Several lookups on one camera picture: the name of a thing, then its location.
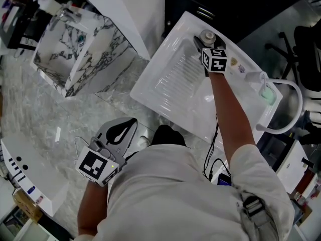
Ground white faucet with hose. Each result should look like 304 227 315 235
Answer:
244 71 303 135

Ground white basin with black faucet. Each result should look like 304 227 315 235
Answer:
275 139 309 195

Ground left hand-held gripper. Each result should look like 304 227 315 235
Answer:
75 117 139 187

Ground blue screen device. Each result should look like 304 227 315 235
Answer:
217 173 232 187

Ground chrome faucet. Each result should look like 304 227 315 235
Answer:
59 6 82 23

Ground grey shoulder strap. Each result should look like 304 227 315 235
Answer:
240 195 280 241

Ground brown cardboard box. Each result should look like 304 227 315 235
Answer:
12 188 44 223

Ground person's black trousers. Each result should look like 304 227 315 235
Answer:
151 124 188 149

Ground white ceramic washboard sink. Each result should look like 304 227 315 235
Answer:
129 11 284 147

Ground green soap bar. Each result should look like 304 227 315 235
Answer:
259 86 276 105

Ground marble pattern sink basin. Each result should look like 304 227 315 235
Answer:
30 5 132 98

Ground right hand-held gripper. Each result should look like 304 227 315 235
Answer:
193 35 228 78

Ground black frame stand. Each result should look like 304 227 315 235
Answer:
257 132 295 172

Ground black office chair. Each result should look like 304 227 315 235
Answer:
265 25 321 93

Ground person's left forearm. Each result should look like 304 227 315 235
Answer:
77 177 111 237

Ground person's white shirt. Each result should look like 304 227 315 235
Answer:
96 144 295 241

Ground white soap dispenser bottle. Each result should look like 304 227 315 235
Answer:
37 0 63 16

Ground black cable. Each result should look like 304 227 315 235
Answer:
202 113 233 183

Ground person's right forearm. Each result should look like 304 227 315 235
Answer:
207 71 257 160

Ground person's white shoe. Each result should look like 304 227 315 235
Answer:
157 113 174 127
139 135 152 148

